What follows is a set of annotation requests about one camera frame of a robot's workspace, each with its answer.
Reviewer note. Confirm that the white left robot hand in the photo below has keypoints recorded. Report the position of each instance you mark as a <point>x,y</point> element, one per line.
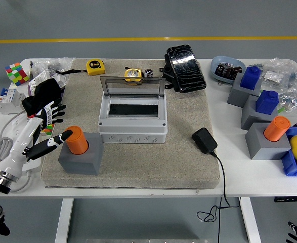
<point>16,154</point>

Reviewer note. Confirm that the orange cylinder battery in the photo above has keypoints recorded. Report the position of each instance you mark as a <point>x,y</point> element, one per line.
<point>77,144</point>
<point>276,130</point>

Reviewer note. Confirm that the grey junction box with lid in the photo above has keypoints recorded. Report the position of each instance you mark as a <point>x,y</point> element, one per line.
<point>133,126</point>

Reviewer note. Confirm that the blue block battery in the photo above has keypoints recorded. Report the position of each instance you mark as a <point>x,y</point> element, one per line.
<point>267,102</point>
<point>250,78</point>

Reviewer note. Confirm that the black table control panel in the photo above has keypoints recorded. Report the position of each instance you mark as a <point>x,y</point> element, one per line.
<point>292,199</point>

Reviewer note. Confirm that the small colourful puzzle cube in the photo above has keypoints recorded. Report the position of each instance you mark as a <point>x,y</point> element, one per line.
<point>47,129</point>

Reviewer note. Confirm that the white table leg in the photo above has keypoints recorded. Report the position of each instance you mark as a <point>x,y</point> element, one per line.
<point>250,220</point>
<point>63,220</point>

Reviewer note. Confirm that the white circuit breaker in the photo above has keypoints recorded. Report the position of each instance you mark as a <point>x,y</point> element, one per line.
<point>9,100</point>

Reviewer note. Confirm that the black cloth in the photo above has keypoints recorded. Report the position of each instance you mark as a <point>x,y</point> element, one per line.
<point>44,93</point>

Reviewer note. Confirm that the blue plastic bin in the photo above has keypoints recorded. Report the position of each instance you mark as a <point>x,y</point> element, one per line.
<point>293,167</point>

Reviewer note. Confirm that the grey block with round hole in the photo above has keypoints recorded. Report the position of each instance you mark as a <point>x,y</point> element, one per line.
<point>87,162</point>

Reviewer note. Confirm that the white printed card pack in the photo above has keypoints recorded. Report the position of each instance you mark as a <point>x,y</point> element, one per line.
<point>38,81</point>

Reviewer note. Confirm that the large colourful puzzle cube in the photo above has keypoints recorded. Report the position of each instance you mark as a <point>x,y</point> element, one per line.
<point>16,73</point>

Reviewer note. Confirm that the small screwdriver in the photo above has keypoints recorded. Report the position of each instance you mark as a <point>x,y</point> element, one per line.
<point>31,69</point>

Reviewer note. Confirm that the small white breaker module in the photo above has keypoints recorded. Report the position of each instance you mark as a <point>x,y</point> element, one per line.
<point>61,80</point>

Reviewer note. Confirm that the grey block holder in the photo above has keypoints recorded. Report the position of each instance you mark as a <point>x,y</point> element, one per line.
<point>235,95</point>
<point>259,146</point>
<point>250,119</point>

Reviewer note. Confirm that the black power adapter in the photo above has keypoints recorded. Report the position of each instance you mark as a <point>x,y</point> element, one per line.
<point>204,140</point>

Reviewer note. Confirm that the grey-brown mat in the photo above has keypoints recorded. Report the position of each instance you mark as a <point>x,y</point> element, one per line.
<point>150,164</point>

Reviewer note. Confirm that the yellow tape measure chrome face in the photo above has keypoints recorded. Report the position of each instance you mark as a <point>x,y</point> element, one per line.
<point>133,73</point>

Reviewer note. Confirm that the clear plastic parts bags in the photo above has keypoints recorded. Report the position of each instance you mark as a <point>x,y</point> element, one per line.
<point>290,83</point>

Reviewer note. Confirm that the small black capacitor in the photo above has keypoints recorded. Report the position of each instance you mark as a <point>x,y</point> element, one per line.
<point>148,73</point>

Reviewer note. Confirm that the dark electronic components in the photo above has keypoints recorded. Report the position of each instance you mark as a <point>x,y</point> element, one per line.
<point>226,71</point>

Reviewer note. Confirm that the light blue bowl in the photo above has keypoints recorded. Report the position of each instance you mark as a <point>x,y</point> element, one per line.
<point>222,59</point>

